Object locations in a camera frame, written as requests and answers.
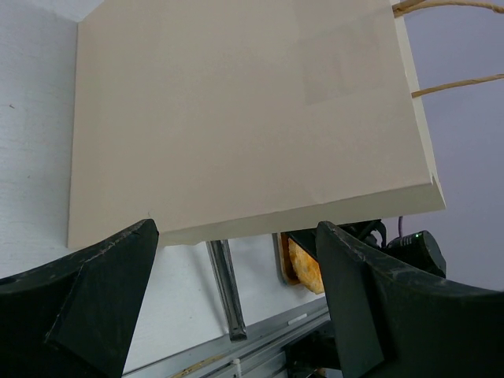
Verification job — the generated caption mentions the metal bread tongs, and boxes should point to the metal bread tongs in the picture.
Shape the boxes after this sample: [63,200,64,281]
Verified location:
[206,239,247,343]

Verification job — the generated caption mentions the ring shaped fake bread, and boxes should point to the ring shaped fake bread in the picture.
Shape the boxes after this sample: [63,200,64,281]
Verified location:
[288,239,324,295]

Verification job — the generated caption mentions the aluminium frame rail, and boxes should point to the aluminium frame rail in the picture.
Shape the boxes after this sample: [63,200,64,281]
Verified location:
[123,296,328,377]

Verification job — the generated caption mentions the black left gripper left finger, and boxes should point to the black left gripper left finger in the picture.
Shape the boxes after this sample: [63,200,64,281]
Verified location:
[1,219,158,377]

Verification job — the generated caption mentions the metal baking tray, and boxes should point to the metal baking tray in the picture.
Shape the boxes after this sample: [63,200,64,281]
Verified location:
[272,233,299,286]

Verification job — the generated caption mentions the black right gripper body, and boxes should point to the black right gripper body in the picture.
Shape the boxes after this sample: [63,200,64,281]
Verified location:
[289,219,447,280]

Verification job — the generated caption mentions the beige paper bag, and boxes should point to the beige paper bag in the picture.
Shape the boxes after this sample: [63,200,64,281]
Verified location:
[67,1,446,248]

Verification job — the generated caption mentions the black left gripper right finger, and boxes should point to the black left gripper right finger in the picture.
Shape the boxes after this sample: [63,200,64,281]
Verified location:
[316,222,503,377]

